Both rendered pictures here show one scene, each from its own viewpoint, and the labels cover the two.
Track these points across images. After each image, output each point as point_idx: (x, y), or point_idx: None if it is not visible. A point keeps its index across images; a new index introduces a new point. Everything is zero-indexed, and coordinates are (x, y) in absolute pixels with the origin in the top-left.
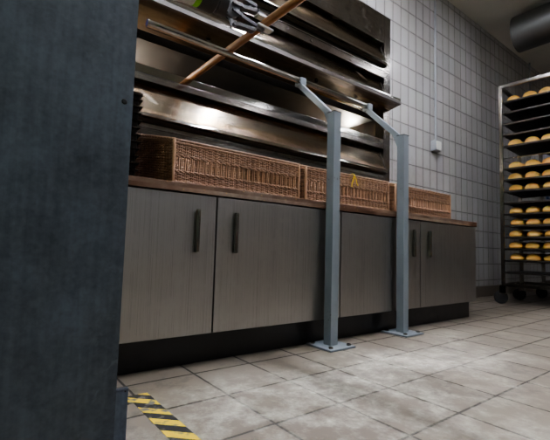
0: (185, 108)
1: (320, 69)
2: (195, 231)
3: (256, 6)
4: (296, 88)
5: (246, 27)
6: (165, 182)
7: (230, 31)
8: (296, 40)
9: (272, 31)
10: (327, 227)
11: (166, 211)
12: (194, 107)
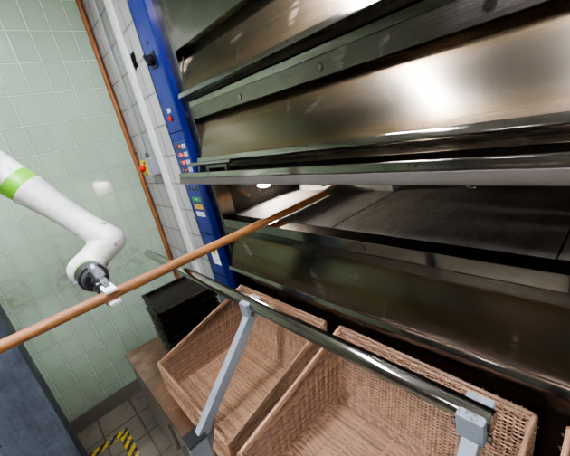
0: (270, 257)
1: (422, 180)
2: (175, 435)
3: (97, 280)
4: None
5: (106, 304)
6: (153, 396)
7: (236, 183)
8: (437, 40)
9: (113, 306)
10: None
11: (162, 412)
12: (279, 254)
